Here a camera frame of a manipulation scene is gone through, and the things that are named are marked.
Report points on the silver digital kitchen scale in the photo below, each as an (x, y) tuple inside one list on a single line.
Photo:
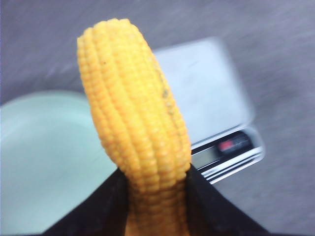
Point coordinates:
[(215, 106)]

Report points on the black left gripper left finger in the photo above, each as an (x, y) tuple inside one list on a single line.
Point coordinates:
[(103, 213)]

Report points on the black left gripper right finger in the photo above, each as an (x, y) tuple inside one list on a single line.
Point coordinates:
[(209, 213)]

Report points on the light green plate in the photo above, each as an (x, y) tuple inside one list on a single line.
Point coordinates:
[(51, 160)]

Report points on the yellow corn cob piece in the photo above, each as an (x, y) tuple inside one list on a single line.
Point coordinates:
[(139, 125)]

